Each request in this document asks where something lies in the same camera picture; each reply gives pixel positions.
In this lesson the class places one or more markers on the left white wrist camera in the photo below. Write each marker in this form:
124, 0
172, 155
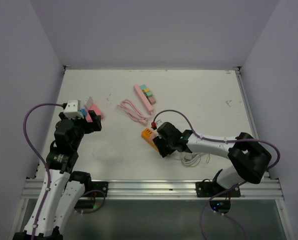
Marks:
73, 109

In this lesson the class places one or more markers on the aluminium front rail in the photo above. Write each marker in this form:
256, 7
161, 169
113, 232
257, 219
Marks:
268, 189

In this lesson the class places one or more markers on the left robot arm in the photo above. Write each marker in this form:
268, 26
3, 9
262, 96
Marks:
62, 186

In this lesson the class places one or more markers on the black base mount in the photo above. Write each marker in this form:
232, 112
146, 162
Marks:
206, 189
96, 189

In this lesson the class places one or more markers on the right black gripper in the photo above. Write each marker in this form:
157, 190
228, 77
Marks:
158, 140

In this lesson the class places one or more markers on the brown cube plug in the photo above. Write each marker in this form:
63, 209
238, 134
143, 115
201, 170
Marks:
152, 100

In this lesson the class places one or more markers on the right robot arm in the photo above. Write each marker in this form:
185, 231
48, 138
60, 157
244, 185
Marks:
248, 157

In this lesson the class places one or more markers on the blue plug adapter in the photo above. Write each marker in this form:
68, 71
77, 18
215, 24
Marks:
84, 112

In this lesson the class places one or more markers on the green cube plug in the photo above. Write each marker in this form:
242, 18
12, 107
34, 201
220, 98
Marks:
148, 94

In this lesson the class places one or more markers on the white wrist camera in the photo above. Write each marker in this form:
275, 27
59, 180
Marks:
156, 124
73, 109

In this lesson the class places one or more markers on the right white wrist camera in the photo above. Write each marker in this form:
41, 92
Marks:
156, 124

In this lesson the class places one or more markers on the long pink power strip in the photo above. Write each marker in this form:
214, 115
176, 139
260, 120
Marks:
145, 102

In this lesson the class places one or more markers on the right side rail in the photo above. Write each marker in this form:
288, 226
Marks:
246, 102

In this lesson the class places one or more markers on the pink triangular socket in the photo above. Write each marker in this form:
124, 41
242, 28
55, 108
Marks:
96, 109

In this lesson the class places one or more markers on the orange power strip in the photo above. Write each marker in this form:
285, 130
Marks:
148, 136

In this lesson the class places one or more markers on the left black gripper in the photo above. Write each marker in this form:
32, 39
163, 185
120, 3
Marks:
92, 126

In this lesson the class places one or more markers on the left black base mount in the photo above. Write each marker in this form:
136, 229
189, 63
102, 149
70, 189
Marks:
96, 189

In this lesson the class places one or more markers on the white plug adapter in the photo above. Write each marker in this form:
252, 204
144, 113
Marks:
88, 103

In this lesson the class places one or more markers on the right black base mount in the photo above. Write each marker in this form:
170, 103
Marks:
206, 189

